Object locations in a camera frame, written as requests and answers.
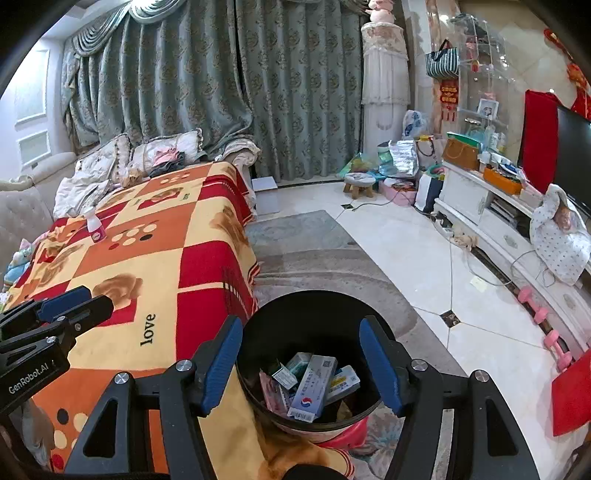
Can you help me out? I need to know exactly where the printed checkered blanket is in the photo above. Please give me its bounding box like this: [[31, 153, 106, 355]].
[[0, 161, 352, 480]]

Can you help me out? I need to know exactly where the white and black bag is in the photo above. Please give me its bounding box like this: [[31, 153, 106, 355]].
[[414, 173, 444, 213]]

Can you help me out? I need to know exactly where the white dotted cloth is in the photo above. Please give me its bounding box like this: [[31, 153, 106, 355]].
[[529, 184, 591, 284]]

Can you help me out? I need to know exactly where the white plastic bag blue print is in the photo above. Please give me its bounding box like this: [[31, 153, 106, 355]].
[[403, 110, 428, 139]]

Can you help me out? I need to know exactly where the pink basin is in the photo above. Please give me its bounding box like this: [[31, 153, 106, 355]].
[[383, 179, 419, 206]]

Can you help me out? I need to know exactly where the pile of pink clothes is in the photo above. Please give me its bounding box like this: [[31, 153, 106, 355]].
[[150, 148, 185, 174]]

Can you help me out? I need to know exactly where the colourful baby cloth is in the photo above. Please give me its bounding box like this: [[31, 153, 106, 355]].
[[4, 240, 35, 284]]

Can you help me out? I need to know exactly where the orange box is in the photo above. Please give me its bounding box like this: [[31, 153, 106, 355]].
[[482, 167, 523, 195]]

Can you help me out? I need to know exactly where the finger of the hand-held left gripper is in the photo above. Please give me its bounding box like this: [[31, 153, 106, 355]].
[[34, 285, 90, 324], [46, 295, 115, 340]]

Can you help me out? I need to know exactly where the red cloth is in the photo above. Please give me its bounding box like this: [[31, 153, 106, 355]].
[[517, 90, 559, 195]]

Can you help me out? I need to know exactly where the small round stool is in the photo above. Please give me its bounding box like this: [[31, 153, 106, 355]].
[[344, 172, 377, 200]]

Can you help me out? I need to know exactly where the red hanging decoration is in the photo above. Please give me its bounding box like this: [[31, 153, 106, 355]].
[[438, 78, 460, 121]]

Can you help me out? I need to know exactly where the pink dumbbell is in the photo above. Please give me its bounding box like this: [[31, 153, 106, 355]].
[[517, 286, 550, 324], [544, 330, 575, 372]]

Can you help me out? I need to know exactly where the silver foil bag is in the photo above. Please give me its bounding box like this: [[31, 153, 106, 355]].
[[389, 140, 419, 178]]

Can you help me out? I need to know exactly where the red wall ornament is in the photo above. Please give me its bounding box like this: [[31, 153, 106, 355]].
[[566, 62, 591, 116]]

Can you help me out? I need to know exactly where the black trash bin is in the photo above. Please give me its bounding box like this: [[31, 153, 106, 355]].
[[235, 290, 400, 433]]

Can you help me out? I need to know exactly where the lace covered standing air conditioner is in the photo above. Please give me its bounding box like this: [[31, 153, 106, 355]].
[[360, 21, 411, 155]]

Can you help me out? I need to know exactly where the white power strip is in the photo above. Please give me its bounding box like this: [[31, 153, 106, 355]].
[[436, 217, 476, 250]]

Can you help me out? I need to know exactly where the beige tufted sofa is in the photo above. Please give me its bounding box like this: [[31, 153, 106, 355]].
[[0, 152, 77, 278]]

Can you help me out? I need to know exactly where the black flat television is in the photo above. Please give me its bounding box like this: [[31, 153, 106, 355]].
[[554, 105, 591, 215]]

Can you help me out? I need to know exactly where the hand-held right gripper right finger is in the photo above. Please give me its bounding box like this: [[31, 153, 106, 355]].
[[359, 315, 541, 480]]

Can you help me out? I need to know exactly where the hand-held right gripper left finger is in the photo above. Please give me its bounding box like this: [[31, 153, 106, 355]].
[[65, 315, 244, 480]]

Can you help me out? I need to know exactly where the brown gift bag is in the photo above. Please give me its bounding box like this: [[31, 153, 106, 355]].
[[442, 137, 481, 171]]

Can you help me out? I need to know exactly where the pink plastic stool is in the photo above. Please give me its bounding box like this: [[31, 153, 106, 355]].
[[318, 415, 370, 450]]

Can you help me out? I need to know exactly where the clear glass display shelf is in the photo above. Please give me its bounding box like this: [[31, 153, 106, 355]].
[[445, 14, 522, 153]]

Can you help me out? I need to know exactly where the white medicine box blue label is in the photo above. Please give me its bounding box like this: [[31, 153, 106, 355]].
[[287, 354, 339, 423]]

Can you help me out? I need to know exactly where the white TV cabinet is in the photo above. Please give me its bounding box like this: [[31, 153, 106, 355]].
[[434, 159, 591, 352]]

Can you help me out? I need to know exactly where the white crumpled cloth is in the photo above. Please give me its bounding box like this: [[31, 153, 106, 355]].
[[53, 178, 123, 220]]

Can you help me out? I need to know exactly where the white bottle pink label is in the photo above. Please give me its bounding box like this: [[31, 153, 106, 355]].
[[82, 206, 106, 243]]

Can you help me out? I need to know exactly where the pink plush toy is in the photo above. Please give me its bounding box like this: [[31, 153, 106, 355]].
[[367, 0, 398, 24]]

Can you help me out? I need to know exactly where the beige fringed cloth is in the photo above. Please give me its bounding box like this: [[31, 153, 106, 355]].
[[224, 138, 262, 169]]

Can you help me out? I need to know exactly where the green patterned curtain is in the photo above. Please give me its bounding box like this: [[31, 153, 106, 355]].
[[62, 0, 370, 188]]

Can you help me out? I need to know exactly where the striped tote bag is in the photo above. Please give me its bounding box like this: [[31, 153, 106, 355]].
[[426, 39, 460, 78]]

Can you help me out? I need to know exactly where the embroidered beige pillow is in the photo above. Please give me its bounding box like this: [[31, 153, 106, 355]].
[[129, 129, 204, 178], [78, 134, 132, 185]]

